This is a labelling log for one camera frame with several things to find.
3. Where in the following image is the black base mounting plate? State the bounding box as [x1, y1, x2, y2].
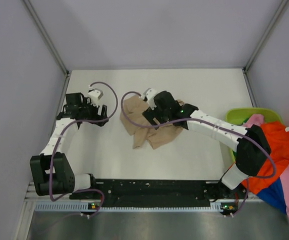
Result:
[69, 177, 248, 208]

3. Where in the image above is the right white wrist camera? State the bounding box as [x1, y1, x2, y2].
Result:
[140, 88, 158, 110]

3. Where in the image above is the left aluminium frame post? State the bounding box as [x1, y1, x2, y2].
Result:
[21, 0, 69, 76]

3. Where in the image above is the right aluminium frame post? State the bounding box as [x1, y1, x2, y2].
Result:
[243, 0, 289, 74]

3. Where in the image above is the green plastic basket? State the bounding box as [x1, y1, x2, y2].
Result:
[225, 107, 284, 163]

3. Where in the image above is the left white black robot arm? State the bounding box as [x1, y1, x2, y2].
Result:
[30, 88, 109, 199]

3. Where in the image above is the beige t shirt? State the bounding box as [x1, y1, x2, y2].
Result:
[120, 95, 183, 150]

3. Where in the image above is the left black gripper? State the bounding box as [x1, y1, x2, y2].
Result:
[78, 97, 108, 127]

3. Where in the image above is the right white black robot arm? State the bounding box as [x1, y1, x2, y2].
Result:
[140, 88, 271, 198]

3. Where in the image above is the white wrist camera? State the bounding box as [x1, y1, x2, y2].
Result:
[140, 88, 158, 110]
[87, 85, 104, 106]

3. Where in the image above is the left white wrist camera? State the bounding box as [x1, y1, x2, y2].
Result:
[87, 85, 104, 106]

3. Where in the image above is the orange t shirt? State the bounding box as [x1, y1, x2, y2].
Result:
[242, 121, 289, 195]

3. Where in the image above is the blue t shirt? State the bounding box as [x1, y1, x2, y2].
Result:
[257, 178, 287, 215]

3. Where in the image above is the aluminium frame post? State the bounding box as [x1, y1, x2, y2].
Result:
[243, 0, 289, 74]
[21, 0, 69, 76]

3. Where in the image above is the grey slotted cable duct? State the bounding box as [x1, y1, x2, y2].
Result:
[34, 201, 234, 213]

